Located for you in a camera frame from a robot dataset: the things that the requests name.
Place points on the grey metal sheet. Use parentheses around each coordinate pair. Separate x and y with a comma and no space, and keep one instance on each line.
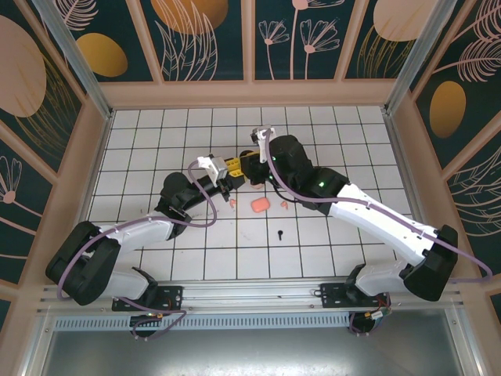
(250,352)

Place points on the small black round cap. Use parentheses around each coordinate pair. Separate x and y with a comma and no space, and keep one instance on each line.
(280,233)

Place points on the aluminium table edge rail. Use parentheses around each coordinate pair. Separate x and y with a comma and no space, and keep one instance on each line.
(96,172)
(405,184)

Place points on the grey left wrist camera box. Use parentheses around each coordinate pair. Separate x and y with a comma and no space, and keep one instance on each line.
(213,168)

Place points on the dark panel orange circle leaves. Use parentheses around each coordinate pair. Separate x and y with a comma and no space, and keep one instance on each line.
(195,47)

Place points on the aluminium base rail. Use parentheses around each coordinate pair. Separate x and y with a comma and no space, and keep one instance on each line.
(250,297)

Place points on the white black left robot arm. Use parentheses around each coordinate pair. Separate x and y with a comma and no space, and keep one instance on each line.
(133,235)

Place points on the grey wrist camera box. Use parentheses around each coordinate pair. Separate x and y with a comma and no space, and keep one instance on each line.
(213,168)
(261,133)

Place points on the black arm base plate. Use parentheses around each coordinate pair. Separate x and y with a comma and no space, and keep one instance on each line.
(174,297)
(332,295)

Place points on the pink earbud charging case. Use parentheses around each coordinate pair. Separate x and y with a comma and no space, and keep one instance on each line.
(261,205)

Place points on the aluminium corner post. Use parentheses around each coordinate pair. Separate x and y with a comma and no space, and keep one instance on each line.
(411,55)
(78,62)

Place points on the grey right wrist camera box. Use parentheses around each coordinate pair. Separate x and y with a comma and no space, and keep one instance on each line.
(261,133)

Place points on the dark panel pink flowers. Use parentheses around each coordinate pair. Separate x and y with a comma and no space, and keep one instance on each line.
(282,58)

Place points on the dark panel orange oval leaf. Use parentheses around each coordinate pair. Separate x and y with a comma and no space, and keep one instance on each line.
(129,39)
(469,58)

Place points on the dusty pink rounded object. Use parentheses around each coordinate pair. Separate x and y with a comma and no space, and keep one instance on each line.
(256,185)

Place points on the dark panel pink leaf outlines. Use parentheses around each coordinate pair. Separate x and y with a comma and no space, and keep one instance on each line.
(477,219)

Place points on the dark panel pink circle gold lines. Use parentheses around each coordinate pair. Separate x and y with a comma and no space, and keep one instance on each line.
(391,47)
(39,98)

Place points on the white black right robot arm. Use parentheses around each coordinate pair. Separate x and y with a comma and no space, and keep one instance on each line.
(375,219)

